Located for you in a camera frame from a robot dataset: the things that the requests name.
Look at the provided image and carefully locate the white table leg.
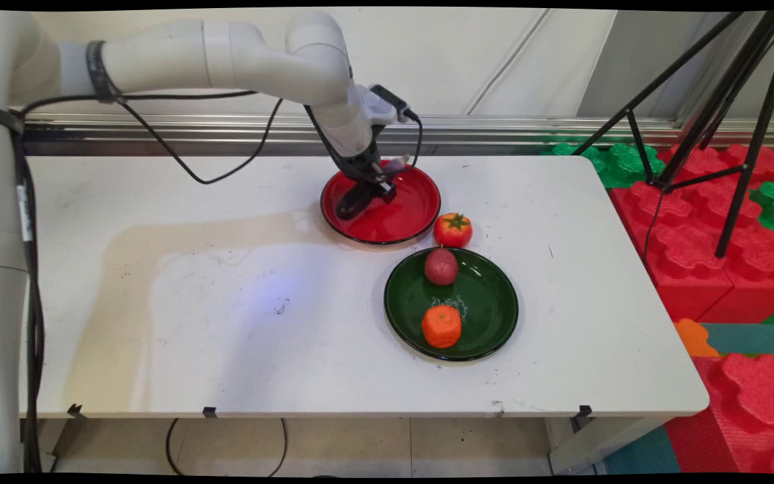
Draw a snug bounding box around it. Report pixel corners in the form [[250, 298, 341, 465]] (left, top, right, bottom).
[[547, 417, 671, 475]]

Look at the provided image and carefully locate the teal foam mat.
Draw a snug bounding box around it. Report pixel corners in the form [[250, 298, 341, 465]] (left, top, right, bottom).
[[699, 323, 774, 356]]

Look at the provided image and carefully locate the black floor cable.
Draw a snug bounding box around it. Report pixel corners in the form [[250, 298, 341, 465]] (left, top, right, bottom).
[[165, 417, 289, 478]]

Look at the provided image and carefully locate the orange foam piece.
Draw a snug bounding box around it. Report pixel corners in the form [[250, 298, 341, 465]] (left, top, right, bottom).
[[673, 318, 721, 358]]

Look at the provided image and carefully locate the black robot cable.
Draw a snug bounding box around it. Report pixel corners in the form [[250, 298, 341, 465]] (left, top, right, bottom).
[[11, 89, 285, 186]]

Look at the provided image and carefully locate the black velcro strap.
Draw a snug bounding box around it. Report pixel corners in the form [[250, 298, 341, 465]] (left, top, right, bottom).
[[85, 40, 124, 104]]

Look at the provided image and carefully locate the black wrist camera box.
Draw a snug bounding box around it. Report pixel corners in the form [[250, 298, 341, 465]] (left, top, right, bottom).
[[367, 83, 421, 126]]

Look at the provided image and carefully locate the red toy tomato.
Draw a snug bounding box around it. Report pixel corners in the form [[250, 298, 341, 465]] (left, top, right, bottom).
[[433, 212, 474, 249]]

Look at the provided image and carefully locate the dark green round plate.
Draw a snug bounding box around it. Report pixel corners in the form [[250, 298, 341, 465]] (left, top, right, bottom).
[[384, 247, 519, 362]]

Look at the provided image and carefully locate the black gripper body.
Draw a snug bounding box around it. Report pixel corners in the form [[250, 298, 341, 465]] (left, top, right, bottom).
[[323, 138, 389, 189]]

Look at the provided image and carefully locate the dark red toy fruit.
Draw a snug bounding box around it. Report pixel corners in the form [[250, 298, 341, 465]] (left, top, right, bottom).
[[424, 245, 460, 287]]

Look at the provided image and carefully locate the thin black camera cable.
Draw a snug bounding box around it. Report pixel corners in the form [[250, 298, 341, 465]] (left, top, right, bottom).
[[403, 108, 425, 170]]

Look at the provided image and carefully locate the orange toy tangerine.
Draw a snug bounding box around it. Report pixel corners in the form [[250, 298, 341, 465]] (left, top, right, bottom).
[[421, 304, 463, 350]]

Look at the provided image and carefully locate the black camera tripod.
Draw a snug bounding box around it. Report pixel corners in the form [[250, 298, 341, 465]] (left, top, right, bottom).
[[572, 10, 774, 259]]

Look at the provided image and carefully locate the red round plate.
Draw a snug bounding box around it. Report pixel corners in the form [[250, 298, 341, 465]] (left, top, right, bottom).
[[320, 159, 442, 245]]

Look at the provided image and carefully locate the large red foam block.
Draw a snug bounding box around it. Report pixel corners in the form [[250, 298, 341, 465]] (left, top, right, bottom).
[[609, 144, 774, 325]]

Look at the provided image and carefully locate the purple toy eggplant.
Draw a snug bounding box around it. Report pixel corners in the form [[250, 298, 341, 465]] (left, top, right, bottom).
[[335, 157, 408, 222]]

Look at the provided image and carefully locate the aluminium wall rail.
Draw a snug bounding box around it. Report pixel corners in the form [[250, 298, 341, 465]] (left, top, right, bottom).
[[24, 113, 774, 150]]

